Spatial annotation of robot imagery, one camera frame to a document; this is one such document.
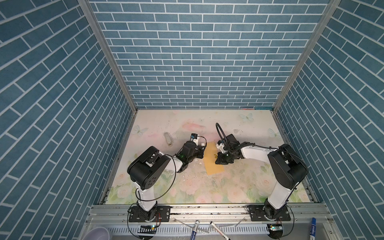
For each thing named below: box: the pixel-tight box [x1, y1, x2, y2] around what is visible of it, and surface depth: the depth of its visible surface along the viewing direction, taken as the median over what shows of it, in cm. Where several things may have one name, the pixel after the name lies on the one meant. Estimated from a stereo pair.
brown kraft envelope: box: [203, 141, 225, 176], surface depth 93 cm
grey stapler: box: [164, 132, 172, 146], surface depth 101 cm
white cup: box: [81, 226, 110, 240], surface depth 65 cm
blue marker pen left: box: [190, 220, 200, 240], surface depth 70 cm
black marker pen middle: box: [210, 221, 231, 240], surface depth 71 cm
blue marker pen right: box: [309, 217, 317, 240], surface depth 70 cm
